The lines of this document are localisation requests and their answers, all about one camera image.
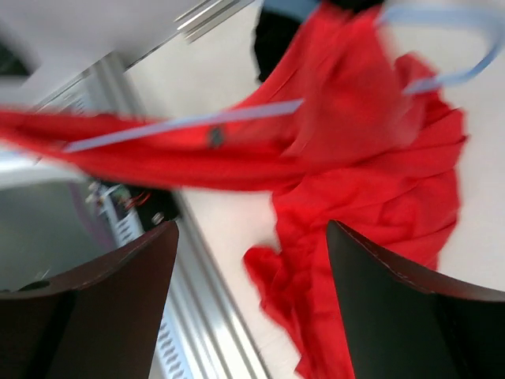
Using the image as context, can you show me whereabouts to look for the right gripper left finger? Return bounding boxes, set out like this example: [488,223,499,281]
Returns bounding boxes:
[1,222,178,378]

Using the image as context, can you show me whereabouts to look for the front aluminium rail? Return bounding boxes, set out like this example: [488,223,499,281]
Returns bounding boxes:
[155,194,271,379]

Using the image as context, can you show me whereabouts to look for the white slotted cable duct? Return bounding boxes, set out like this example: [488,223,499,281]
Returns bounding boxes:
[88,182,193,378]

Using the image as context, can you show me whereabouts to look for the red tank top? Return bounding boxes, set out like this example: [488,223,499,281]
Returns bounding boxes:
[1,2,466,378]

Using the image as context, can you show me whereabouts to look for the black tank top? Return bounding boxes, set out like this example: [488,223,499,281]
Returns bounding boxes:
[253,0,385,83]

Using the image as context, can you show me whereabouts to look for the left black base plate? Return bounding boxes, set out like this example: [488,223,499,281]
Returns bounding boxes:
[126,186,180,232]

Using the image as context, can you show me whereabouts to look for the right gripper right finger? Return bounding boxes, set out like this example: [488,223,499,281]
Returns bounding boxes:
[327,221,504,379]

